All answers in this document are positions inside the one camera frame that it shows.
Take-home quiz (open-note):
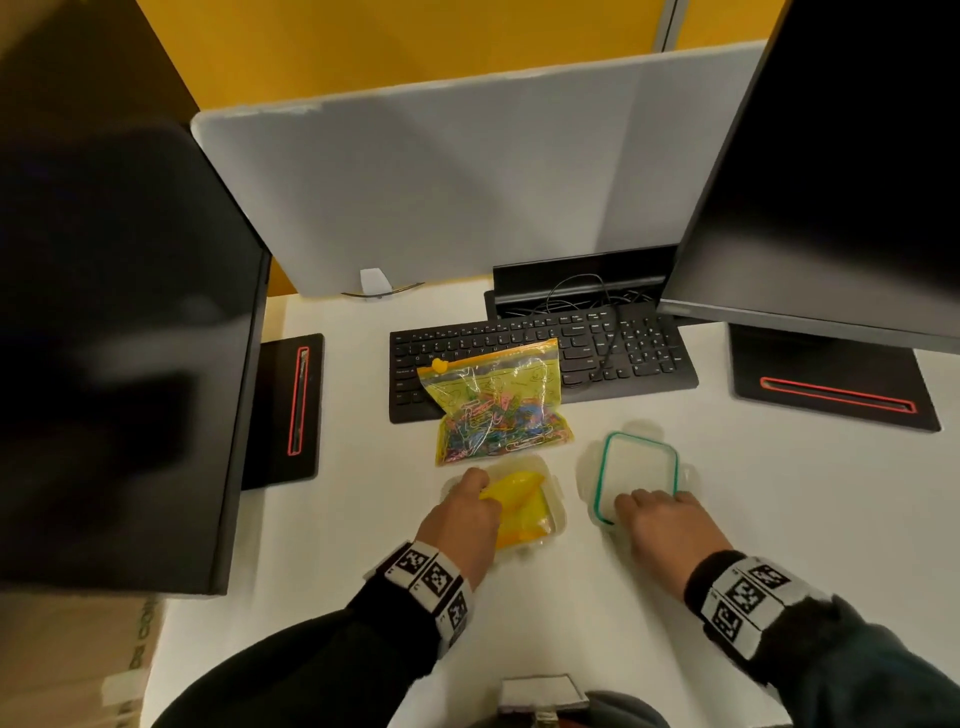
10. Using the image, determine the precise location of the grey name badge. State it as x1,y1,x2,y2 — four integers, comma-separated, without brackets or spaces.
498,673,590,714

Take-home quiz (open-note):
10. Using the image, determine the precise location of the white divider bracket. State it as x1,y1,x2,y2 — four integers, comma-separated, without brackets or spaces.
341,267,425,300

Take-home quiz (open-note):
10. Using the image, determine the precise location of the person's left forearm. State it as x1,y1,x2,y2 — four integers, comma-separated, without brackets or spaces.
149,577,444,728

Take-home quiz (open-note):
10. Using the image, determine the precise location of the left wrist marker band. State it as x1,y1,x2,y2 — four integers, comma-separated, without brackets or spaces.
363,539,475,650

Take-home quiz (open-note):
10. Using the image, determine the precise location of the person's right forearm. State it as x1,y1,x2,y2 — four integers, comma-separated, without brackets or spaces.
683,551,960,728

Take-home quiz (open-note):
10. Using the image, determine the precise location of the right wrist marker band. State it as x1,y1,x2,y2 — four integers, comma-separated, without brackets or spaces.
701,556,834,663

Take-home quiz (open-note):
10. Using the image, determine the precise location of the grey partition post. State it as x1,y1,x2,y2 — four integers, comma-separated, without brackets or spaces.
652,0,691,54

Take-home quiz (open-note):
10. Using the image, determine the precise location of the black keyboard cable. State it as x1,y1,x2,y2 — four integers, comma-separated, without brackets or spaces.
543,273,654,363

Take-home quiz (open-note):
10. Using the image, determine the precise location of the wrist marker band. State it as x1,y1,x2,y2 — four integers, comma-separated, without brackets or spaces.
701,556,834,663
363,539,475,650

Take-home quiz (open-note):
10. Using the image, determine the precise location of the black monitor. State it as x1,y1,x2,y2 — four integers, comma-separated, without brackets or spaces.
0,0,273,598
658,0,960,355

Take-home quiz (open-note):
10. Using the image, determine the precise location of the white desk divider panel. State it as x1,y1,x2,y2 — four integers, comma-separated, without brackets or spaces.
191,41,766,299

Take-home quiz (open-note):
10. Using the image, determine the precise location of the person's right hand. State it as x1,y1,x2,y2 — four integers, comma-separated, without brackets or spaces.
613,488,733,601

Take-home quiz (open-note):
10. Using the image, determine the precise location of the black keyboard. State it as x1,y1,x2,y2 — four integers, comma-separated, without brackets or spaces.
388,303,700,425

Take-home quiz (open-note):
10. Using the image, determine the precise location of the clear container with green-rimmed lid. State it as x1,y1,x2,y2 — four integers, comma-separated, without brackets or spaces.
440,453,569,560

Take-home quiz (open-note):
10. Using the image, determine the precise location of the person's left hand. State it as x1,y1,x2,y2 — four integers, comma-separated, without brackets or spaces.
414,467,502,590

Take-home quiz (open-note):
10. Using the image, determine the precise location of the black cable tray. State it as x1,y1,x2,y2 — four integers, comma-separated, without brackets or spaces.
485,243,680,320

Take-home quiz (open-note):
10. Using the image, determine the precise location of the white table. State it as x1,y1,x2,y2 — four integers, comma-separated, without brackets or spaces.
138,277,960,728

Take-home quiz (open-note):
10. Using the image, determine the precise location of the brown cardboard box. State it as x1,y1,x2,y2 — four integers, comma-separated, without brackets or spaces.
0,592,165,728

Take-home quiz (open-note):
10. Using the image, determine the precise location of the black monitor base red stripe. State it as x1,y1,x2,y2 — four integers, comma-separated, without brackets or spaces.
241,333,326,493
728,323,943,434

